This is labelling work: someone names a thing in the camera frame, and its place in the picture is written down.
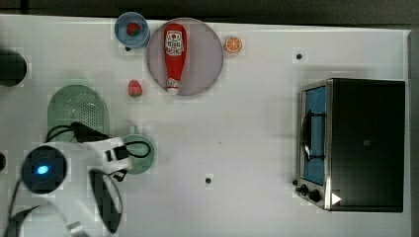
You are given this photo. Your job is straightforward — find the red plush ketchup bottle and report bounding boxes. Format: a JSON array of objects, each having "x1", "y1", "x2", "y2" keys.
[{"x1": 164, "y1": 24, "x2": 188, "y2": 95}]

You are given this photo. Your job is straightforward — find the large black pot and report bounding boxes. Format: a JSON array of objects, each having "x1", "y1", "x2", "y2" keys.
[{"x1": 0, "y1": 49, "x2": 28, "y2": 87}]

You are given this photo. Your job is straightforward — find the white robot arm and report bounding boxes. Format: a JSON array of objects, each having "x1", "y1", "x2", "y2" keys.
[{"x1": 2, "y1": 122, "x2": 132, "y2": 237}]

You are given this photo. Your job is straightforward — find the silver black toaster oven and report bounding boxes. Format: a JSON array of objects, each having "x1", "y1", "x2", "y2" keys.
[{"x1": 293, "y1": 78, "x2": 406, "y2": 212}]

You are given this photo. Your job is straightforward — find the blue bowl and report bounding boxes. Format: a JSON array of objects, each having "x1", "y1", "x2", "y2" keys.
[{"x1": 114, "y1": 12, "x2": 150, "y2": 48}]

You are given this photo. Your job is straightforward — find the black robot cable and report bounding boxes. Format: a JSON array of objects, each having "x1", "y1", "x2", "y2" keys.
[{"x1": 44, "y1": 123, "x2": 75, "y2": 143}]

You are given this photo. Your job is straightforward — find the green oval colander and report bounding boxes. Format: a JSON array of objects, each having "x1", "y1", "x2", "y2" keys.
[{"x1": 46, "y1": 85, "x2": 110, "y2": 142}]

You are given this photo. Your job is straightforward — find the orange slice toy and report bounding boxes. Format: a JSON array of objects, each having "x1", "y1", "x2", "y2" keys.
[{"x1": 224, "y1": 37, "x2": 242, "y2": 53}]

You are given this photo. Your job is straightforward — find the green mug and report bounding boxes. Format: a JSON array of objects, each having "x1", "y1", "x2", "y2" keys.
[{"x1": 123, "y1": 126, "x2": 155, "y2": 175}]

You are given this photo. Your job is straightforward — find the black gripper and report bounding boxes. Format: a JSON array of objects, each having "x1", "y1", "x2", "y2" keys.
[{"x1": 70, "y1": 121, "x2": 109, "y2": 142}]

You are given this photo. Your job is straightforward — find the grey round plate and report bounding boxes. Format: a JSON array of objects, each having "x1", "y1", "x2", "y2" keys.
[{"x1": 146, "y1": 18, "x2": 223, "y2": 96}]

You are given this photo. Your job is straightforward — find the red toy strawberry on table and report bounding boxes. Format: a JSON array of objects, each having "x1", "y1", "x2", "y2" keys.
[{"x1": 128, "y1": 80, "x2": 142, "y2": 98}]

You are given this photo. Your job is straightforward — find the red strawberry in bowl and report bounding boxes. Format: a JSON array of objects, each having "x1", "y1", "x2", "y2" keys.
[{"x1": 126, "y1": 23, "x2": 141, "y2": 37}]

